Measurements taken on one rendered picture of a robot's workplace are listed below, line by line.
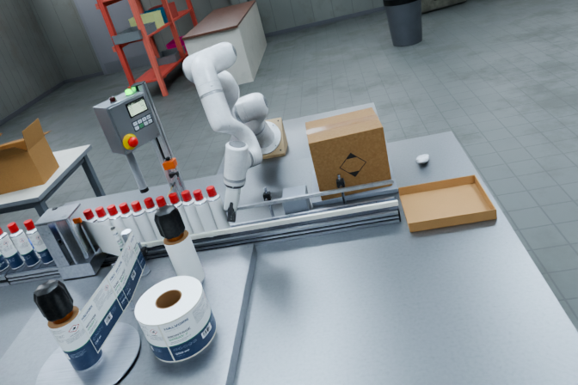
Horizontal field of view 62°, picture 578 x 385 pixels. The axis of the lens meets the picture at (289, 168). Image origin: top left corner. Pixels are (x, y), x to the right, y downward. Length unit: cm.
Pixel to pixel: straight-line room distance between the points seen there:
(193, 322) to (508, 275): 93
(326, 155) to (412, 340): 83
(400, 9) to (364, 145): 542
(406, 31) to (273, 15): 378
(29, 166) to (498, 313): 290
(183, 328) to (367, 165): 99
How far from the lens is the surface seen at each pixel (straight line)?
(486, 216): 183
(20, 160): 354
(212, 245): 196
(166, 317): 143
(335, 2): 1033
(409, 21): 733
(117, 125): 186
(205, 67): 182
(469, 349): 141
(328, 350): 145
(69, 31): 1161
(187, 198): 191
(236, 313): 157
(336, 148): 194
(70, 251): 204
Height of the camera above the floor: 188
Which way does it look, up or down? 26 degrees down
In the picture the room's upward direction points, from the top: 15 degrees counter-clockwise
